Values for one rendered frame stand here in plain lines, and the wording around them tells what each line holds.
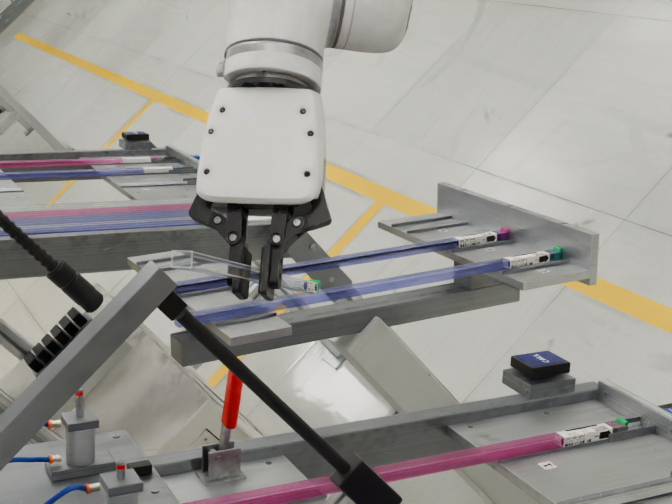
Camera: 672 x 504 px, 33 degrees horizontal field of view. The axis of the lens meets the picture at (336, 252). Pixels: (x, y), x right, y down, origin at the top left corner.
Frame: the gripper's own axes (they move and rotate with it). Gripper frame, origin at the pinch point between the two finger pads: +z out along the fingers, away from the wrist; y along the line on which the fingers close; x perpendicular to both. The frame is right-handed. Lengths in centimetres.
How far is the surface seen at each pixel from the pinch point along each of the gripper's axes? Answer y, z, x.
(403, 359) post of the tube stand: 8, -2, 55
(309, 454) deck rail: 2.4, 13.1, 19.2
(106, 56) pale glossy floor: -191, -211, 442
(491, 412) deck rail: 19.2, 7.2, 29.6
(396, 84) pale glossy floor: -16, -121, 254
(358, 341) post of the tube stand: 3, -3, 50
